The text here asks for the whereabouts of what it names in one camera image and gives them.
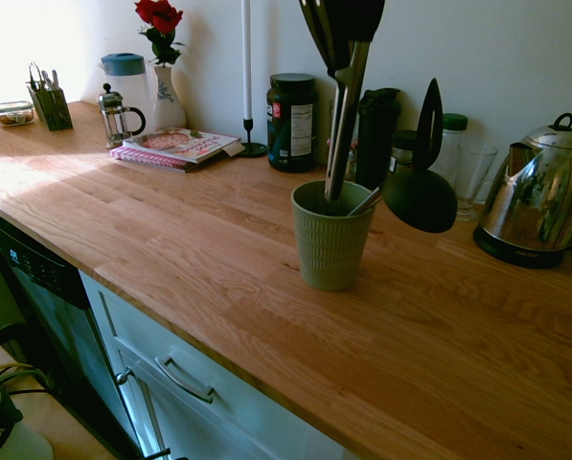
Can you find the green ribbed utensil holder cup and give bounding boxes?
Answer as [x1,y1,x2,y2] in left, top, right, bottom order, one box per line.
[290,179,376,292]

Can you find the red checkered book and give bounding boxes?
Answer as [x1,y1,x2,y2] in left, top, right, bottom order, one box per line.
[108,145,205,174]

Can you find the stainless steel electric kettle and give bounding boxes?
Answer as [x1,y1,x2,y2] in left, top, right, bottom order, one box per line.
[472,112,572,270]

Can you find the metal drawer handle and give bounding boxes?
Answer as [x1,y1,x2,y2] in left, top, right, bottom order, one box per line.
[153,355,217,404]

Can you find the stainless dishwasher black panel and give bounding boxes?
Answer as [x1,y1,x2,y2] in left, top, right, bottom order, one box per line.
[0,204,141,459]

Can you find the clear pitcher with blue lid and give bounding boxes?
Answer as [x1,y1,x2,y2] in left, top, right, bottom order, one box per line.
[98,52,153,136]

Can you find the food processor cookbook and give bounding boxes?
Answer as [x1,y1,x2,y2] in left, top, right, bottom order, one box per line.
[122,126,246,166]

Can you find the clear drinking glass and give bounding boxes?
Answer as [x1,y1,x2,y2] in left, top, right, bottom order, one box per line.
[454,143,499,223]

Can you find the steel tongs with black tips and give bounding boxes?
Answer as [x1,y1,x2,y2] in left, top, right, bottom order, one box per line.
[298,0,387,203]

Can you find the black Vega protein tub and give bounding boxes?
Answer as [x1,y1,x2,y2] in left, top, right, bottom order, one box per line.
[266,72,317,174]

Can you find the red roses bouquet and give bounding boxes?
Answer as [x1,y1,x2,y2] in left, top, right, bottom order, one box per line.
[133,0,187,68]

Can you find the glass French press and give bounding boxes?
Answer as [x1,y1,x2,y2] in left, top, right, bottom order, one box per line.
[96,82,148,150]

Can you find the white vase blue floral print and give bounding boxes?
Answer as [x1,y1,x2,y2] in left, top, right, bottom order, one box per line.
[151,65,188,132]

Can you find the yellow cable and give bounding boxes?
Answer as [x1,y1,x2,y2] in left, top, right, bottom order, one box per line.
[0,361,36,382]

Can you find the spice bottle with green lid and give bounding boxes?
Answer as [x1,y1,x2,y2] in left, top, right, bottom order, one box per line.
[430,112,469,187]

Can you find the black ladle with steel stem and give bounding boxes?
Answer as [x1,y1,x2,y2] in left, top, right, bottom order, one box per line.
[346,166,460,235]

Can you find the small metal tongs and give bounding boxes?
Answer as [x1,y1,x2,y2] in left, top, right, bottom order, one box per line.
[28,60,44,93]

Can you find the black shaker bottle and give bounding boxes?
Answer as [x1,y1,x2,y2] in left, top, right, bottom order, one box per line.
[356,87,402,191]

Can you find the spice jar with dark lid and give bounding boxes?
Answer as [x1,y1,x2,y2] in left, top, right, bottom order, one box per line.
[389,129,419,176]

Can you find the green cutlery caddy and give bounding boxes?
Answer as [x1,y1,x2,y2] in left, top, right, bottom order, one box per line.
[26,84,75,132]

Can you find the tall white candle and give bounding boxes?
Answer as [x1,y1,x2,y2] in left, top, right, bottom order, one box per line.
[240,0,254,121]

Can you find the glass food container with lid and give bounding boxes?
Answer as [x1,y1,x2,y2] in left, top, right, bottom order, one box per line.
[0,100,35,127]

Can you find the white drawer with handle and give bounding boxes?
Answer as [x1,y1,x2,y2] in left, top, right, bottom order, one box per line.
[78,269,363,460]

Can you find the black candle holder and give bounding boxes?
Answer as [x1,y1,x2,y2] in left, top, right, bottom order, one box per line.
[237,117,269,159]

